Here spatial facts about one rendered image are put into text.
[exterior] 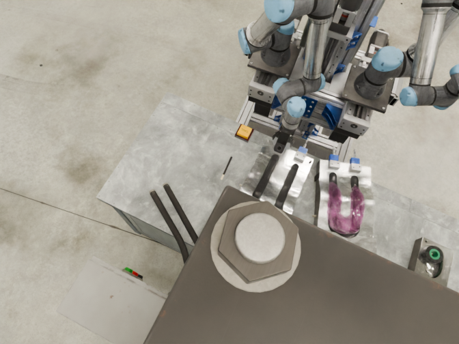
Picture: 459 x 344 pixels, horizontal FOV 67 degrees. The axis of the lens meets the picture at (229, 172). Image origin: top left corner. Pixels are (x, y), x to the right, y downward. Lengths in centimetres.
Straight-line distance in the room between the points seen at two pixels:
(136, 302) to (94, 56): 267
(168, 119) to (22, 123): 155
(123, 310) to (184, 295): 57
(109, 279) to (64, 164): 196
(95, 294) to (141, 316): 13
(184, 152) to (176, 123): 18
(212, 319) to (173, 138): 151
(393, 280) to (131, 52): 306
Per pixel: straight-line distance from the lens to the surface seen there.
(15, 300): 276
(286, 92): 152
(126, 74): 320
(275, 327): 45
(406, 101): 153
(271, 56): 182
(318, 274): 46
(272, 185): 169
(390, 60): 175
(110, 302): 101
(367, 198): 180
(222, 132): 189
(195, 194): 174
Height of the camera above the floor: 245
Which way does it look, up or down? 67 degrees down
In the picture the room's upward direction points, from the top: 7 degrees clockwise
